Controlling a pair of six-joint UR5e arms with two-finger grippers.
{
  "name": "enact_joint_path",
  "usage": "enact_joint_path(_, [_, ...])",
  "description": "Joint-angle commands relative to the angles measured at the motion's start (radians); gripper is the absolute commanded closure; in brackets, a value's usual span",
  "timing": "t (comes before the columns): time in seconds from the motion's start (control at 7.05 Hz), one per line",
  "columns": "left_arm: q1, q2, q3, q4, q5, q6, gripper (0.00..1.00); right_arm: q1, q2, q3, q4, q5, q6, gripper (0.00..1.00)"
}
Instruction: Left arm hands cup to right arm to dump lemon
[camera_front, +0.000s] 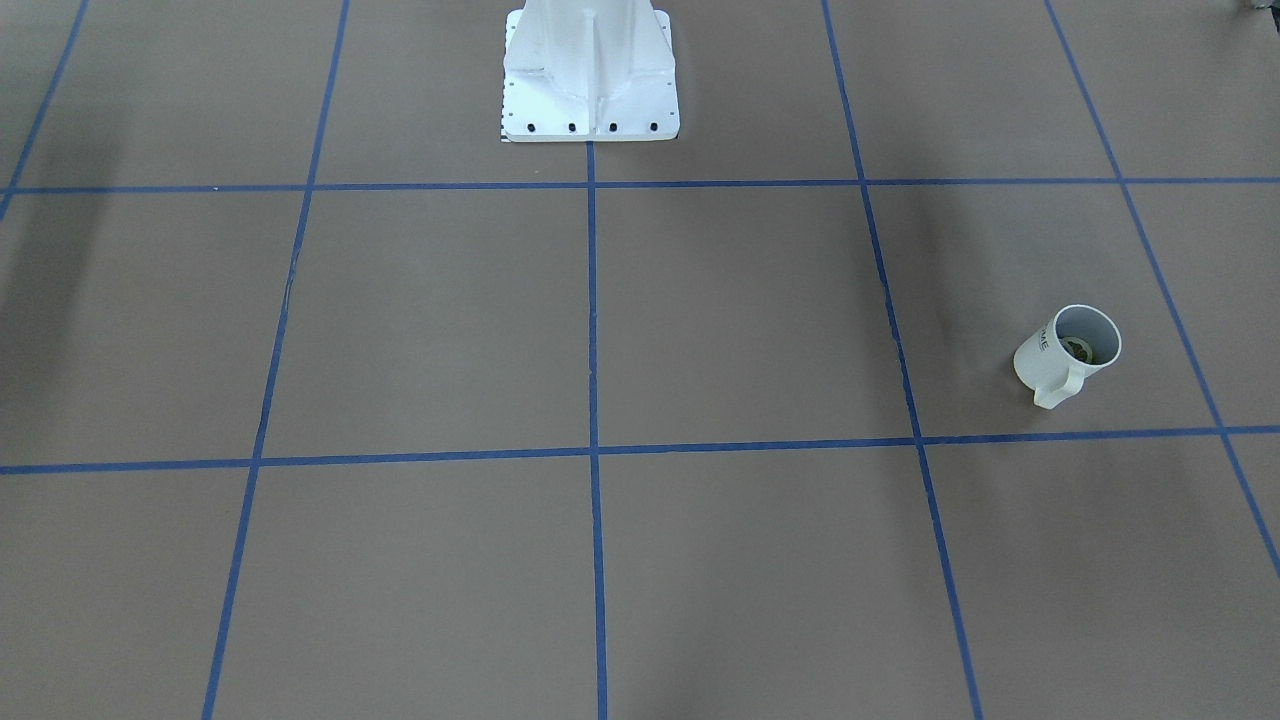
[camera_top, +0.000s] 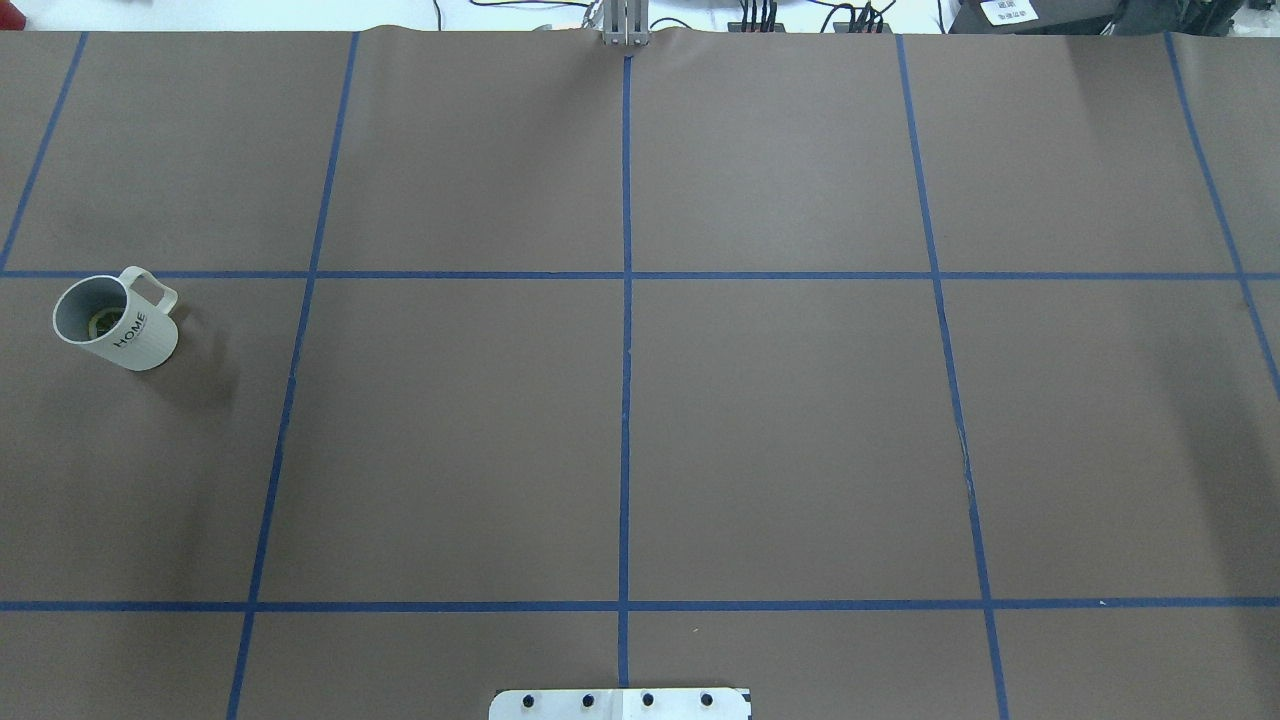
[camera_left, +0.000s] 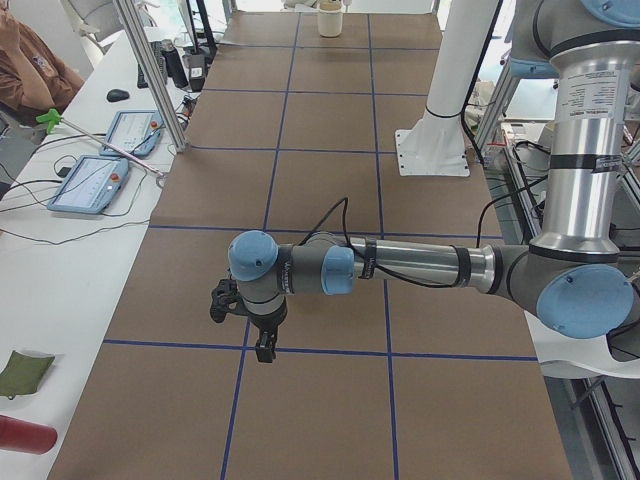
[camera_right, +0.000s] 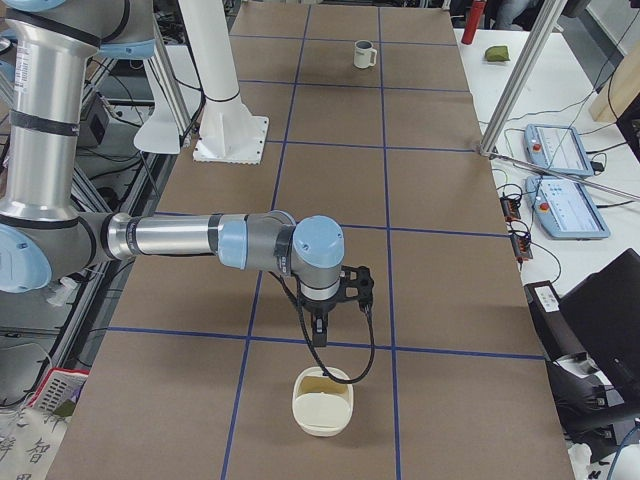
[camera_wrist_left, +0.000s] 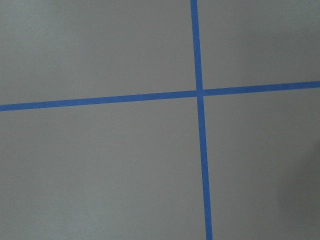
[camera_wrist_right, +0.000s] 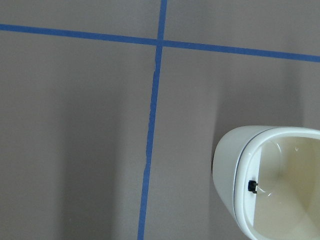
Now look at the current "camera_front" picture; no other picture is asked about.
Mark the lemon slice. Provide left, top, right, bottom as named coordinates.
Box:
left=1060, top=336, right=1094, bottom=364

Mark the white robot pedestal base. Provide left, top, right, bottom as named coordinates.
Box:
left=500, top=1, right=681, bottom=143

